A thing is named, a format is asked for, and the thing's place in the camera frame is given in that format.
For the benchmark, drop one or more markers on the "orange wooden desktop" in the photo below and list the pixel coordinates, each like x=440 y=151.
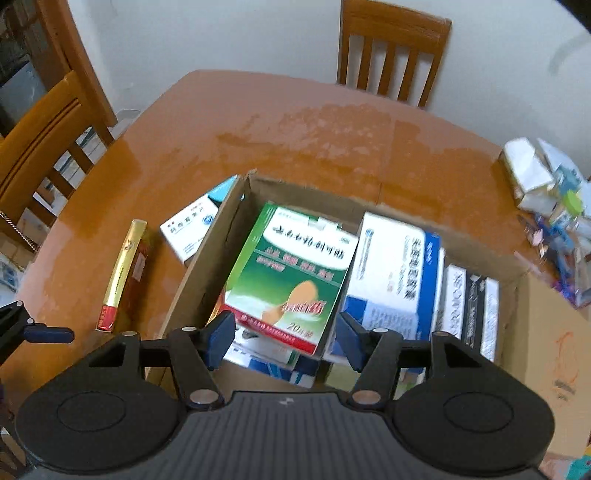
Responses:
x=323 y=129

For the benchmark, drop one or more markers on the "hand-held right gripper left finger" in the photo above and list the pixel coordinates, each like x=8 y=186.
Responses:
x=219 y=341

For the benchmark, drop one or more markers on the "teal toy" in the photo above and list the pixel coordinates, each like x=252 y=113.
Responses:
x=570 y=177

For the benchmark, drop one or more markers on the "brown cardboard box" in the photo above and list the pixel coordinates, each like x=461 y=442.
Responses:
x=558 y=350

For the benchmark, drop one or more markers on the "black white marker box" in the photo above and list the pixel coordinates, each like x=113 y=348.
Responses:
x=466 y=309

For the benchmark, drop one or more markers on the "wooden chair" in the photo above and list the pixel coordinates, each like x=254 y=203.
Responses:
x=46 y=129
x=392 y=41

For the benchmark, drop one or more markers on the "wooden door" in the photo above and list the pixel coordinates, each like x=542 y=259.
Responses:
x=78 y=46

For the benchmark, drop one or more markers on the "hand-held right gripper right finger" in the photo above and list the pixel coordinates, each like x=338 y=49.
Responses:
x=354 y=344

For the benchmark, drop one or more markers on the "gold red long box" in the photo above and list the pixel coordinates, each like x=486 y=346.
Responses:
x=124 y=277

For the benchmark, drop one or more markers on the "blue striped medicine box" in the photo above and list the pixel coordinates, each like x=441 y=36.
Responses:
x=277 y=369

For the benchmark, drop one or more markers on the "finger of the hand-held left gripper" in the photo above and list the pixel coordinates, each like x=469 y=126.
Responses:
x=51 y=334

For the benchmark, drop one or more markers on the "green lid jar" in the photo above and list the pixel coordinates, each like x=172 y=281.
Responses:
x=570 y=207

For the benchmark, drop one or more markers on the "gold tissue pack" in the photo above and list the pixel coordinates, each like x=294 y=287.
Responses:
x=526 y=170

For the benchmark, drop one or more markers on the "green white medicine box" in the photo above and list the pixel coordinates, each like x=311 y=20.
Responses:
x=295 y=277

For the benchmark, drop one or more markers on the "blue white capsule box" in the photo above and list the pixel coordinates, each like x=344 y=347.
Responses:
x=392 y=277

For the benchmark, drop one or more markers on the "teal white medicine box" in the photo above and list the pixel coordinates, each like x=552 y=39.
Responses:
x=194 y=226

